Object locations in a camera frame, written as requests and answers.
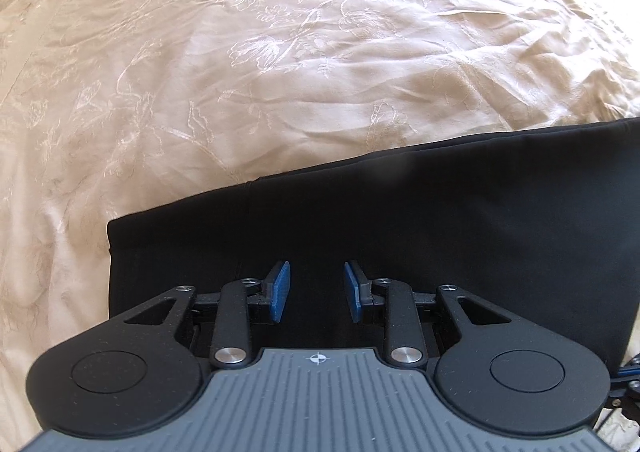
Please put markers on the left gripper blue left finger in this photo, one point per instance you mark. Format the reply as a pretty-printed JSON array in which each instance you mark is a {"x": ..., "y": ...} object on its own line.
[{"x": 242, "y": 304}]

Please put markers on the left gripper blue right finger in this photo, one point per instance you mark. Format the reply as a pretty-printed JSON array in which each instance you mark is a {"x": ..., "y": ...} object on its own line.
[{"x": 392, "y": 306}]

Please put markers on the black pants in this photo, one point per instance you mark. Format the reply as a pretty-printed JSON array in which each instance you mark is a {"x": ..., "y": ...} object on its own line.
[{"x": 544, "y": 223}]

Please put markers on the cream embroidered bedspread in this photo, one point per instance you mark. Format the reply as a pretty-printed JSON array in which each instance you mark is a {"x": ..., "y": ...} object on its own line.
[{"x": 109, "y": 107}]

